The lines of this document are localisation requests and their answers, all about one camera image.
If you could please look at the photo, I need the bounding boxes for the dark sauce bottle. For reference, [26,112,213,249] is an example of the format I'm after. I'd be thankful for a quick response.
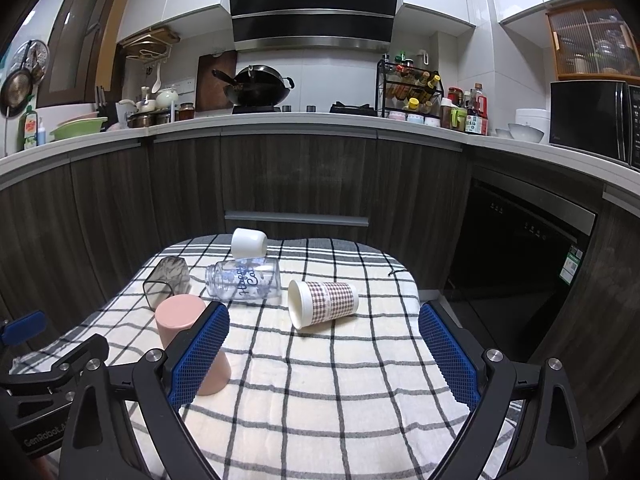
[465,83,488,136]

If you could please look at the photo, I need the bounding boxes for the dark wood base cabinets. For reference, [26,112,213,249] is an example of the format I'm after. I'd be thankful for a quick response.
[0,122,640,461]

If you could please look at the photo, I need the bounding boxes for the hanging metal strainer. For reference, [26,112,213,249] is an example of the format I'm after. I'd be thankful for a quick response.
[22,40,50,82]

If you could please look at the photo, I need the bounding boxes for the black wok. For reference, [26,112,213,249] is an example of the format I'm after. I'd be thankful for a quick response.
[212,64,296,107]

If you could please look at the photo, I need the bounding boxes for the grey translucent cup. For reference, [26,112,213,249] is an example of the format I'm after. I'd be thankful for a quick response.
[142,256,192,309]

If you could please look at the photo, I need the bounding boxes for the black gas stove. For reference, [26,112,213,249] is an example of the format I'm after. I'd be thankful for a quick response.
[231,102,377,116]

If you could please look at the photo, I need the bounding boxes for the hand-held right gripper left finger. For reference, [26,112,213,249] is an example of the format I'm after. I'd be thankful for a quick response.
[59,301,231,480]

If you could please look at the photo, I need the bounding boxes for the black built-in dishwasher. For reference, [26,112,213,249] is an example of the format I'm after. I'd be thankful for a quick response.
[442,162,598,356]

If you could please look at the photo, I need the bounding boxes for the black wire spice rack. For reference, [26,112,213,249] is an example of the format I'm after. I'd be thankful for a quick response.
[375,59,445,120]

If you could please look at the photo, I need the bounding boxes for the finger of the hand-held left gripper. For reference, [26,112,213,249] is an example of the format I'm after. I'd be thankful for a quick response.
[0,333,110,397]
[0,310,48,348]

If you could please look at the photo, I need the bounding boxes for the dark wooden cutting board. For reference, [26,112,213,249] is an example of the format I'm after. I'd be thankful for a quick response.
[195,51,238,112]

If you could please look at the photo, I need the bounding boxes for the white jug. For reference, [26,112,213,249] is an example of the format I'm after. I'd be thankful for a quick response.
[116,99,138,128]

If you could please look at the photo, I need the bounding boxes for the checked paper cup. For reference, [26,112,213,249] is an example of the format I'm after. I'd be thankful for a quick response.
[287,279,360,331]

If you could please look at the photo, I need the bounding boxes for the large white bowl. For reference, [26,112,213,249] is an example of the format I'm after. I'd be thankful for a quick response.
[508,122,545,143]

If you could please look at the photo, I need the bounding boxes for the white rice cooker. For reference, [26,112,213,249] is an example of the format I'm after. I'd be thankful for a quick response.
[515,108,551,133]

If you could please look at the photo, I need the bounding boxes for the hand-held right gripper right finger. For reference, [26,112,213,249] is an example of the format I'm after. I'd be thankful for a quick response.
[417,301,591,480]

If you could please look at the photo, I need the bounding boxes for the black range hood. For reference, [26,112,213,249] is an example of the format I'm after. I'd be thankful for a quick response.
[227,0,403,53]

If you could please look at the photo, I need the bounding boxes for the black microwave oven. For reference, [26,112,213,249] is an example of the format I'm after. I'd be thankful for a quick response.
[550,80,640,168]

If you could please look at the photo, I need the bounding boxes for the green basin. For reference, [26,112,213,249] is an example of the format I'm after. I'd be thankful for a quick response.
[49,116,108,142]

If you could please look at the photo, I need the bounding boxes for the wooden glass door cabinet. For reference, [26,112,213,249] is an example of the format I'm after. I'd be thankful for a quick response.
[545,2,640,81]

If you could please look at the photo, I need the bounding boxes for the hanging frying pan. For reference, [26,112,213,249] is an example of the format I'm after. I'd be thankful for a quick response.
[0,67,35,118]

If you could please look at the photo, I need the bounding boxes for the clear printed glass bottle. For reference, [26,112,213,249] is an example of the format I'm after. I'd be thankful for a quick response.
[205,256,283,306]

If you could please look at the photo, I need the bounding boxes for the stainless steel pot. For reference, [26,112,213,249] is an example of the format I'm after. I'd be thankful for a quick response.
[127,110,173,128]

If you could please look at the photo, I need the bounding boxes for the pink cup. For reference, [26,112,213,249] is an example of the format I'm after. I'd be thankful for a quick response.
[154,295,232,397]

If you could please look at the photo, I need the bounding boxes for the green dish soap bottle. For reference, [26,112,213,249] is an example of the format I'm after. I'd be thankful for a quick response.
[22,107,40,151]

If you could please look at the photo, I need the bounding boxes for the wall rack with boards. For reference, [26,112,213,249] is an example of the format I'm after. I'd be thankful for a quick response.
[120,25,181,63]

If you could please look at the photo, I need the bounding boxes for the row of seasoning bottles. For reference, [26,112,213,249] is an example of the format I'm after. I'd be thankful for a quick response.
[382,51,442,113]

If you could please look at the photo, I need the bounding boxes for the brown framed door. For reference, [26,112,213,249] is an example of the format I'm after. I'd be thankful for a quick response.
[37,0,136,108]

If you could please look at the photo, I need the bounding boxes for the checked tablecloth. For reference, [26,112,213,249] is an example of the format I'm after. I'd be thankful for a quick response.
[10,234,516,480]

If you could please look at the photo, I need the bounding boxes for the metal drawer handle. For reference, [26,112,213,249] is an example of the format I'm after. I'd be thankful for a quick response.
[225,210,370,226]

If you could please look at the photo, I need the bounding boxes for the white cup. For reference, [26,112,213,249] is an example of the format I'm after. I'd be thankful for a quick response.
[230,228,268,259]

